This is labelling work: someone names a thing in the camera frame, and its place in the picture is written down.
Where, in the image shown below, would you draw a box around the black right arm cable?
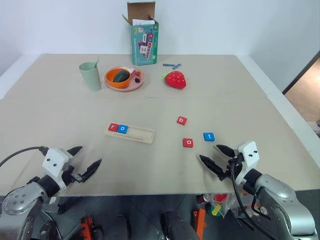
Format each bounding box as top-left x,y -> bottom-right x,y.
227,159 -> 272,232

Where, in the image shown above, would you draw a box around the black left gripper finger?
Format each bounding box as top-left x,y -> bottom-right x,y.
66,146 -> 84,157
80,158 -> 103,184

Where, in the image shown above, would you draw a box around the white paper sheets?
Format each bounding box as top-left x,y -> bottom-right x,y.
131,18 -> 156,26

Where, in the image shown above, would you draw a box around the dark green avocado toy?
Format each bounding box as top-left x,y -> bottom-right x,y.
112,69 -> 131,84

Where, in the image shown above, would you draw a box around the teal cardboard game box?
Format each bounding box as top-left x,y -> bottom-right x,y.
121,1 -> 160,67

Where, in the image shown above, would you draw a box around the pale green cup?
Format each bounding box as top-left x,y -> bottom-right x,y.
78,61 -> 102,93

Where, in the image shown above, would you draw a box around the pink plate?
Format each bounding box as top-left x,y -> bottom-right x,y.
104,65 -> 147,93

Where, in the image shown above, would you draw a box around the clear bag of toys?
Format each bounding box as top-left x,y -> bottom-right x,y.
196,192 -> 234,219

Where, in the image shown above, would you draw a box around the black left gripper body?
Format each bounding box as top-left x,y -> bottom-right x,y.
60,154 -> 85,187

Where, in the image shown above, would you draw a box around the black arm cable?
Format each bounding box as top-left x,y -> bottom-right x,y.
227,159 -> 272,232
0,146 -> 49,168

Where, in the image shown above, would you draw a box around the beige cardboard table sheet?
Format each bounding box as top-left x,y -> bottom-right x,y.
3,53 -> 270,100
0,96 -> 320,199

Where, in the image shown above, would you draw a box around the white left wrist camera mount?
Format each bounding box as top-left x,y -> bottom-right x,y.
41,148 -> 74,192

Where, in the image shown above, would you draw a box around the orange black tool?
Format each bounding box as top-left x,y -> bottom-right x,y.
79,215 -> 95,240
191,208 -> 207,240

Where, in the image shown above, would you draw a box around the red letter tile o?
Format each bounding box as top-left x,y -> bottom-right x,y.
182,137 -> 195,149

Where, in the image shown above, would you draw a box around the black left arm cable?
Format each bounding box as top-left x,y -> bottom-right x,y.
0,146 -> 49,168

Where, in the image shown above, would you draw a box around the dark rounded shape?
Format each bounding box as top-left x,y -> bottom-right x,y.
161,210 -> 199,240

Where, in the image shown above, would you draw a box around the blue letter tile t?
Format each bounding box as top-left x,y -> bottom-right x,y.
202,132 -> 216,143

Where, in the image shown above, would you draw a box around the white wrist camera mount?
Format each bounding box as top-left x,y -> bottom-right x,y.
234,141 -> 260,186
41,148 -> 74,192

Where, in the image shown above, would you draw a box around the wooden letter tray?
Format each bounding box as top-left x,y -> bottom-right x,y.
104,123 -> 155,145

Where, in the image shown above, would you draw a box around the red strawberry toy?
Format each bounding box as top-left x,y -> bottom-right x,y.
160,70 -> 188,90

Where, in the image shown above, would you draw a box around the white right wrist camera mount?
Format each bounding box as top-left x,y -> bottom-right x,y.
234,141 -> 260,186

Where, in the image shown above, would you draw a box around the orange bowl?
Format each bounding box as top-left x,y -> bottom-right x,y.
104,67 -> 132,89

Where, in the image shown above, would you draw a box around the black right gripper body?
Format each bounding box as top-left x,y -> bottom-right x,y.
223,153 -> 248,180

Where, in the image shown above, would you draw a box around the dark door frame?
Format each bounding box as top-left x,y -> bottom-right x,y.
282,49 -> 320,95

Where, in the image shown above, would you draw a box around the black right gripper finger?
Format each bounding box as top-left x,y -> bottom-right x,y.
198,154 -> 226,181
215,144 -> 237,160

